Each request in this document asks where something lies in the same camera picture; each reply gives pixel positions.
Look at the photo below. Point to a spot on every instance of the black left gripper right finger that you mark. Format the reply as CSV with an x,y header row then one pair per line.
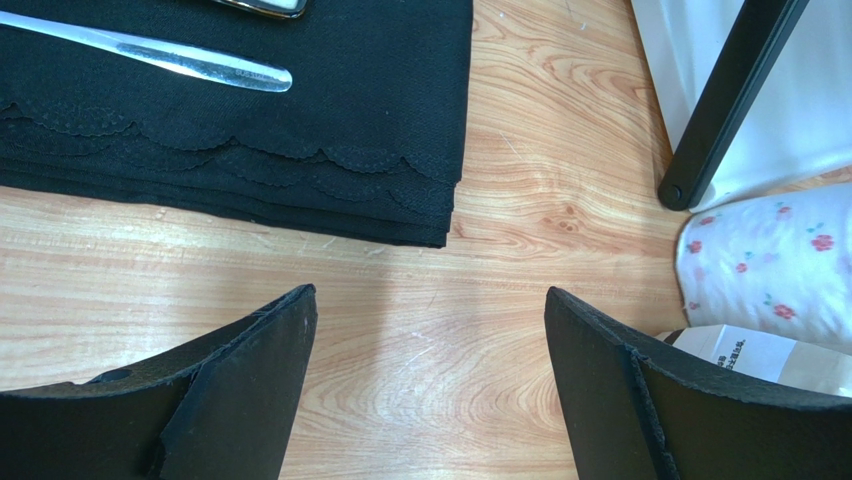
x,y
638,408

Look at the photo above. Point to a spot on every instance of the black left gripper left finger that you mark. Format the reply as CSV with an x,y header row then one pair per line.
x,y
221,406

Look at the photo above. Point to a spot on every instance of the cream checkered three-tier shelf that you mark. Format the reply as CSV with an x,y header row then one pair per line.
x,y
754,95

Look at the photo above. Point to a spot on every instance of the black cloth placemat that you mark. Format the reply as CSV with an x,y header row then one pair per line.
x,y
368,143

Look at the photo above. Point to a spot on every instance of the floral square plate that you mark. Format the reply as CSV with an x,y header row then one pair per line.
x,y
277,9

